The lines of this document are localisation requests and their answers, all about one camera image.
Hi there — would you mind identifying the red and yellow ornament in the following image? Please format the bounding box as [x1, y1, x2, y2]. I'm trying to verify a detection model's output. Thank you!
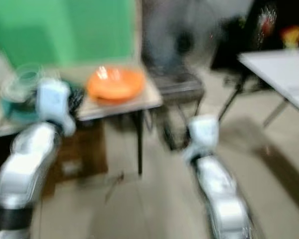
[280, 25, 299, 50]

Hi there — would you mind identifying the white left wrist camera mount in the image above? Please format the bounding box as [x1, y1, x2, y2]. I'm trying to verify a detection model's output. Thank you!
[36, 79, 76, 137]

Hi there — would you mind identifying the red sparkly decoration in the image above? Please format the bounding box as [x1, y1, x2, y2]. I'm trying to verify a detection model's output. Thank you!
[256, 6, 279, 39]

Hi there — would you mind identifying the orange bowl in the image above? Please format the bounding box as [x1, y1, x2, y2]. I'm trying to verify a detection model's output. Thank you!
[86, 66, 146, 104]

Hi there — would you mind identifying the grey chair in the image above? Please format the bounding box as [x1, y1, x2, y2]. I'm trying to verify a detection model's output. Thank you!
[142, 0, 206, 104]

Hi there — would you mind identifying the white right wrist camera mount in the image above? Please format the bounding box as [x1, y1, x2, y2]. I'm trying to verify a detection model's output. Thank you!
[188, 115, 220, 152]

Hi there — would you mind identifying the green backdrop screen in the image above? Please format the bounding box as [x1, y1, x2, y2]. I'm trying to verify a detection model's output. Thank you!
[0, 0, 138, 71]

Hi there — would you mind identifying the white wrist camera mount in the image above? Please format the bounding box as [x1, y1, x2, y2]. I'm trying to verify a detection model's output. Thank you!
[188, 115, 220, 152]
[36, 79, 76, 137]

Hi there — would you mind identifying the beige table with black legs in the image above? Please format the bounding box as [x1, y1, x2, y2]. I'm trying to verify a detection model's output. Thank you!
[0, 62, 163, 176]

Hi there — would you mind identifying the white folding table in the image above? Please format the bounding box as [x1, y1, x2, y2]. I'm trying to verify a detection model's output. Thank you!
[238, 48, 299, 118]

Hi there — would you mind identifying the teal plate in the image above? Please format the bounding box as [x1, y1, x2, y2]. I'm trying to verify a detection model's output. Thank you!
[0, 97, 44, 123]

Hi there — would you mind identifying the brown cardboard box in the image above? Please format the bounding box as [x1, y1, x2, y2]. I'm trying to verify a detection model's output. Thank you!
[41, 122, 96, 196]

